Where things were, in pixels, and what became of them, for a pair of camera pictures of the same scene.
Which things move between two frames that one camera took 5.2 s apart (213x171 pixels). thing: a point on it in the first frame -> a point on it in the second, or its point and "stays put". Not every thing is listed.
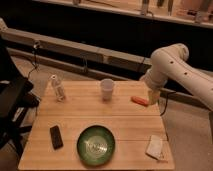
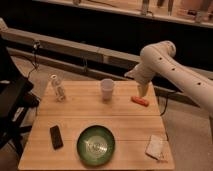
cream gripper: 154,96 -> 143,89
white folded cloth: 155,147 stays put
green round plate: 96,145 stays put
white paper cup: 107,85 stays put
